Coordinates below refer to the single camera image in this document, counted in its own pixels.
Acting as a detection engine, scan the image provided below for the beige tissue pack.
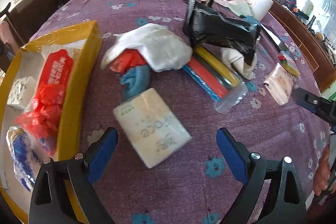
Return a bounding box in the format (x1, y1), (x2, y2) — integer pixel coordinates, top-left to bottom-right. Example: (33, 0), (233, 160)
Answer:
(113, 88), (192, 169)

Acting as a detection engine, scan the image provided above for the white plastic jar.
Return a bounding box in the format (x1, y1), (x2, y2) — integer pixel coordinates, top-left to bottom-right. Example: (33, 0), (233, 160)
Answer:
(246, 0), (273, 22)

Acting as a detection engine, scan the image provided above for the white green-cuff glove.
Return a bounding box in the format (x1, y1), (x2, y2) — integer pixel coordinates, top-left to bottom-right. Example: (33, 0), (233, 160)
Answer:
(214, 0), (252, 18)

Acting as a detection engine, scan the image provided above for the dark wooden chair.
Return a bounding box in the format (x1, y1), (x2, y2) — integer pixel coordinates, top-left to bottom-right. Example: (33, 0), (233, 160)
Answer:
(1, 2), (29, 59)

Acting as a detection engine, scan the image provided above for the purple floral tablecloth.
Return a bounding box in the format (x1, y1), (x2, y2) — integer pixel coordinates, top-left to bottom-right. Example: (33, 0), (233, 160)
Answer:
(34, 0), (329, 223)

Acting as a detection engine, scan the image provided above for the red plastic bag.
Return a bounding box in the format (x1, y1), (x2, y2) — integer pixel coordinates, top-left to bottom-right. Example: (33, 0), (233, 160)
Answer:
(109, 49), (147, 74)

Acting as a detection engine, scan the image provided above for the white cloth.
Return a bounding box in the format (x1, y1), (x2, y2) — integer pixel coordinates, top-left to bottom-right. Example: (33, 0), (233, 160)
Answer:
(100, 23), (193, 73)

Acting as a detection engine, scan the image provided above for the blue white packet in box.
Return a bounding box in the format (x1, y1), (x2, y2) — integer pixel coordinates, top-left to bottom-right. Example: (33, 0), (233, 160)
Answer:
(6, 126), (41, 192)

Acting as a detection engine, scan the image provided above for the person's hand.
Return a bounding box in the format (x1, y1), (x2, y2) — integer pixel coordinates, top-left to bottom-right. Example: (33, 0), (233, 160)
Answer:
(313, 145), (330, 196)

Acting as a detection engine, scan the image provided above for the brown wooden cabinet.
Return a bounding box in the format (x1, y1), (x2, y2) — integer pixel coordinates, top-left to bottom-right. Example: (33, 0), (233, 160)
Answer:
(270, 0), (335, 97)

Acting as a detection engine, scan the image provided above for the yellow cardboard box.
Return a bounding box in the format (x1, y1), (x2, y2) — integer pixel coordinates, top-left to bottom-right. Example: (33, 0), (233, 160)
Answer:
(1, 21), (102, 223)

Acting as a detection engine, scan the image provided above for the pink rose tissue pack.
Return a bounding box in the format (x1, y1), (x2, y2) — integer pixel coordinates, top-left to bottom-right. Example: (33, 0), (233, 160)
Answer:
(263, 63), (293, 106)

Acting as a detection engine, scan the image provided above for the black foil bag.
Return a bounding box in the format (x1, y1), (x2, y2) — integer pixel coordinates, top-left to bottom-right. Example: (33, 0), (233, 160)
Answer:
(182, 0), (261, 65)

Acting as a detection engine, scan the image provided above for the blue knitted cloth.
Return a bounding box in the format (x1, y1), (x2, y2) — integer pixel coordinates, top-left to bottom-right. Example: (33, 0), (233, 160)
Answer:
(241, 16), (261, 27)
(120, 65), (150, 101)

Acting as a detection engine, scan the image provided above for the small floral tissue pack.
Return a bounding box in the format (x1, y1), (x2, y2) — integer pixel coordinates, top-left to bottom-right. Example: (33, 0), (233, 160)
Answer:
(7, 76), (37, 110)

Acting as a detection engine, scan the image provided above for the black smartphone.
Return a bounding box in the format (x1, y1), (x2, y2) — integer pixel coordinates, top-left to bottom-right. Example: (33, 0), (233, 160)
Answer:
(260, 23), (288, 52)

